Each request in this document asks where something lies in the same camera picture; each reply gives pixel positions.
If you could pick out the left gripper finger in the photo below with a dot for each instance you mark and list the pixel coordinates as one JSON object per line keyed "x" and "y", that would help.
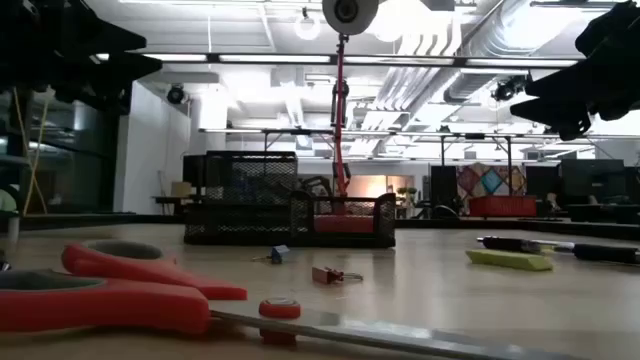
{"x": 125, "y": 67}
{"x": 100, "y": 37}

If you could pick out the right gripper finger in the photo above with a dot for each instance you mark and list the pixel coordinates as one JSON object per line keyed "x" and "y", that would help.
{"x": 595, "y": 77}
{"x": 560, "y": 115}

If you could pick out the black pen with silver clip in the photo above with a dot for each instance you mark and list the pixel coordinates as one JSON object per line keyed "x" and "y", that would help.
{"x": 510, "y": 244}

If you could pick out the small yellow sticky note pad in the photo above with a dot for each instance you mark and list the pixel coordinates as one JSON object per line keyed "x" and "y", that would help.
{"x": 510, "y": 260}

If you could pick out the black mesh desk organizer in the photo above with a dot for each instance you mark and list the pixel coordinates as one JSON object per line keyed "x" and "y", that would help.
{"x": 240, "y": 220}

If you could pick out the blue binder clip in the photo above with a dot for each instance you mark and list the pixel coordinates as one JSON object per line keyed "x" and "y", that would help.
{"x": 277, "y": 253}

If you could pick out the red binder clip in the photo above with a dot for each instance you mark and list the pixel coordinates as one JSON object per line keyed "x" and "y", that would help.
{"x": 325, "y": 275}

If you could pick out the black ceiling spotlight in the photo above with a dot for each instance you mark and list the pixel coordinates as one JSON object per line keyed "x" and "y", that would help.
{"x": 507, "y": 89}
{"x": 175, "y": 94}

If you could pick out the colourful patchwork panel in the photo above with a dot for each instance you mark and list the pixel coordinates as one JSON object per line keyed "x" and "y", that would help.
{"x": 487, "y": 180}

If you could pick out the red crate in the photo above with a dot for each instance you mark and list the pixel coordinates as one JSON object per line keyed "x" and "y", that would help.
{"x": 502, "y": 206}

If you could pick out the red desk lamp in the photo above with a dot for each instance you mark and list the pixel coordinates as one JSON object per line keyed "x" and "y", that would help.
{"x": 340, "y": 125}

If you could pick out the black aluminium table frame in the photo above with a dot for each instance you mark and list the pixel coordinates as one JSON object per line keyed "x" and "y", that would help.
{"x": 100, "y": 220}

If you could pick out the black overhead frame beam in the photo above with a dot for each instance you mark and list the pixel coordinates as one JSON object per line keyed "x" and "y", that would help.
{"x": 350, "y": 59}

